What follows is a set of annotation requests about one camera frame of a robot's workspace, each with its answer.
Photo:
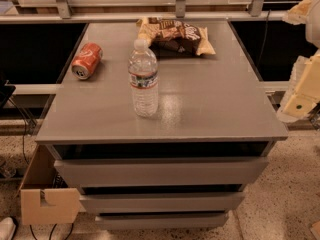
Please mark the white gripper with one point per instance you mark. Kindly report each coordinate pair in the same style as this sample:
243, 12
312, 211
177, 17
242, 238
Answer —
314, 26

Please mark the clear plastic water bottle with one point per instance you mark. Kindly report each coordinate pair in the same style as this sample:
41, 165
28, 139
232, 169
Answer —
143, 79

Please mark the top grey drawer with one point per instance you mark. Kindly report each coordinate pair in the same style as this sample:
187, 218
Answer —
160, 172

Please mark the grey drawer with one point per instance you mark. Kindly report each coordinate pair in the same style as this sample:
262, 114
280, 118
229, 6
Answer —
167, 202
161, 221
160, 172

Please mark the brown yellow chip bag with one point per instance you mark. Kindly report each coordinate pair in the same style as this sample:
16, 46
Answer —
175, 35

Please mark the grey drawer cabinet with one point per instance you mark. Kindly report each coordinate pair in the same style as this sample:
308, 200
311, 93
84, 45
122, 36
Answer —
209, 107

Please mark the orange soda can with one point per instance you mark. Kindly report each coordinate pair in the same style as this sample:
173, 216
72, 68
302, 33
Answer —
85, 62

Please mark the middle grey drawer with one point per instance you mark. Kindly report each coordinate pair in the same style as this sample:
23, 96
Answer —
167, 202

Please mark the bottom grey drawer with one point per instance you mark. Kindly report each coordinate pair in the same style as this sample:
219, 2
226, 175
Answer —
161, 221

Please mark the cardboard box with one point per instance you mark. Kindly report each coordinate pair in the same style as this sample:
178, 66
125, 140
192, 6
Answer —
43, 199

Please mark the white object on floor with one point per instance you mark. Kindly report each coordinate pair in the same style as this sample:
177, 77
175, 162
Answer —
8, 228

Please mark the metal shelf frame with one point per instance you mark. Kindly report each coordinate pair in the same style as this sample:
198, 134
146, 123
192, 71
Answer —
37, 11

